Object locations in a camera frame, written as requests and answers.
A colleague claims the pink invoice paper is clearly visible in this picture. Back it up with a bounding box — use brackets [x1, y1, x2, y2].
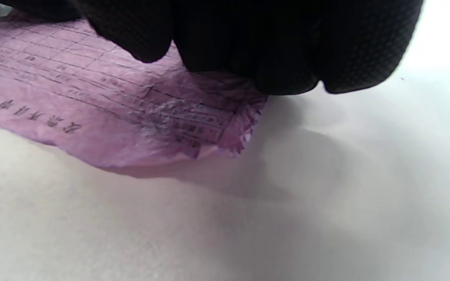
[0, 10, 268, 168]

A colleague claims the person's right hand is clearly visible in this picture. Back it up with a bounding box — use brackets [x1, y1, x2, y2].
[0, 0, 425, 96]

